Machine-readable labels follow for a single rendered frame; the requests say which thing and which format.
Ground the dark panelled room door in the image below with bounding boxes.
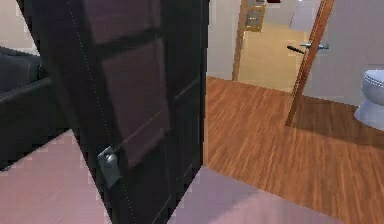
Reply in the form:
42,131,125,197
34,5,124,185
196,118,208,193
15,0,211,224

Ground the grey door handle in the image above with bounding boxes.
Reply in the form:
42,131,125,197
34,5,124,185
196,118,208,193
97,145,123,190

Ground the black lever door handle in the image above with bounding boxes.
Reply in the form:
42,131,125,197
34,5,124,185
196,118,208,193
286,45,306,55

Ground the white toilet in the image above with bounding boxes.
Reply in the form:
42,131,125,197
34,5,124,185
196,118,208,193
353,69,384,132

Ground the brown wooden room door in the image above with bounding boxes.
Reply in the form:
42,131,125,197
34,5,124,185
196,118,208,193
285,0,336,128

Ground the black sofa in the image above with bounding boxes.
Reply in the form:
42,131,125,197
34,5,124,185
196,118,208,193
0,45,78,172

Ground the silver lever door handle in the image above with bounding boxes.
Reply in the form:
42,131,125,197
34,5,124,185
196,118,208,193
299,41,330,51

